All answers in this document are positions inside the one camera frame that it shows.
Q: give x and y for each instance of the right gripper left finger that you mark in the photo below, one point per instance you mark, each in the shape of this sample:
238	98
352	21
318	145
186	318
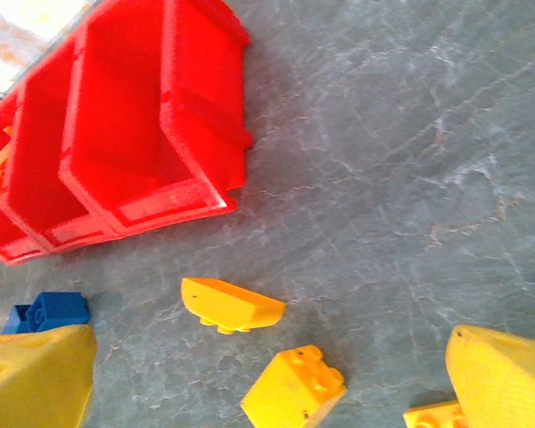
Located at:
35	379

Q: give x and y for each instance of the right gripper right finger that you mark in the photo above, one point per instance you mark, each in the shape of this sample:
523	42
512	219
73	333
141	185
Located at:
504	383

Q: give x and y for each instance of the blue lego brick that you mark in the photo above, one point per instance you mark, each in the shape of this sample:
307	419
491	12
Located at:
60	310
15	321

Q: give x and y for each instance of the yellow lego brick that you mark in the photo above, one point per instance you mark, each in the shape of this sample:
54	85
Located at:
290	388
432	417

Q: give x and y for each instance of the yellow curved lego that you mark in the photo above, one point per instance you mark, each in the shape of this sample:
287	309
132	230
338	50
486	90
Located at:
227	303

